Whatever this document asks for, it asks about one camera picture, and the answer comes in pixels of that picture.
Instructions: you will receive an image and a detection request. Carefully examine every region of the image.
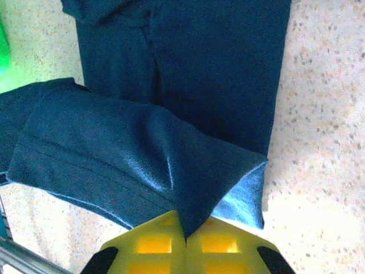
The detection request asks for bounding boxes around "aluminium side rail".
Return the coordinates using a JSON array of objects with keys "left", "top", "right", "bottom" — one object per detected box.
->
[{"left": 0, "top": 239, "right": 72, "bottom": 274}]

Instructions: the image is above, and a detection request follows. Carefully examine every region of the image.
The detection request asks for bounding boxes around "green plastic basket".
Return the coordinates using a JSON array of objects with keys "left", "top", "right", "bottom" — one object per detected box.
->
[{"left": 0, "top": 17, "right": 11, "bottom": 95}]

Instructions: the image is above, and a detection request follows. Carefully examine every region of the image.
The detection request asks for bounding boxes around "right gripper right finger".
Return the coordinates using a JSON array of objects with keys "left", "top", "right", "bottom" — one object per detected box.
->
[{"left": 185, "top": 216, "right": 295, "bottom": 274}]

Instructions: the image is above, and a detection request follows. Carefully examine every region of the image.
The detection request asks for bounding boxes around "navy blue t-shirt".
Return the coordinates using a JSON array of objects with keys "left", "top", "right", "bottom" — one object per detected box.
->
[{"left": 0, "top": 0, "right": 292, "bottom": 240}]

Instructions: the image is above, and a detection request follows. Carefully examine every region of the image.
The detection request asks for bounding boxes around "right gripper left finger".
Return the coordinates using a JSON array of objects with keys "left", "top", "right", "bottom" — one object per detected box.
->
[{"left": 82, "top": 210, "right": 186, "bottom": 274}]

